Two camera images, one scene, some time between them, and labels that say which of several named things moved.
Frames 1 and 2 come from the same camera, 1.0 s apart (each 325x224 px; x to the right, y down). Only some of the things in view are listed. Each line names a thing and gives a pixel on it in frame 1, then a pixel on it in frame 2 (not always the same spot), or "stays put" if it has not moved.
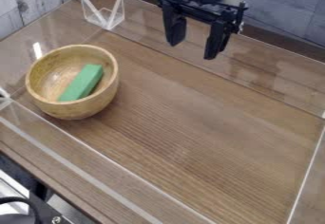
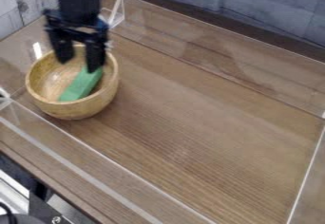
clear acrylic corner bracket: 104,18 stays put
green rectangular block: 83,84 stays put
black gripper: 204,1 -> 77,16
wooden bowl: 51,71 stays put
